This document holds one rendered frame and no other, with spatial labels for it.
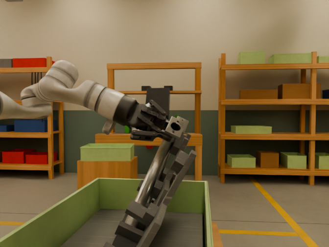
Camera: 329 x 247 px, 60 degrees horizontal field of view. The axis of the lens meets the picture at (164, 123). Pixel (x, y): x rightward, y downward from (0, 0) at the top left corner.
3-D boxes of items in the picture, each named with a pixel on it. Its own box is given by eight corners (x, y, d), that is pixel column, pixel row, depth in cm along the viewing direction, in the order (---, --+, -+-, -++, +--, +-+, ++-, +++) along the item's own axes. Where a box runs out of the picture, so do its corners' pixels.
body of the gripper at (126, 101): (111, 108, 67) (147, 124, 67) (126, 86, 73) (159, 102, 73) (107, 127, 73) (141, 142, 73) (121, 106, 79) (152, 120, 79)
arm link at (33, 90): (64, 69, 84) (69, 98, 84) (44, 88, 106) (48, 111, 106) (30, 71, 78) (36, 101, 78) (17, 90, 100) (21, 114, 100)
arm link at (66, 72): (62, 52, 71) (49, 66, 82) (42, 79, 68) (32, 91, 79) (85, 69, 74) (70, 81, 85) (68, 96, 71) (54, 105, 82)
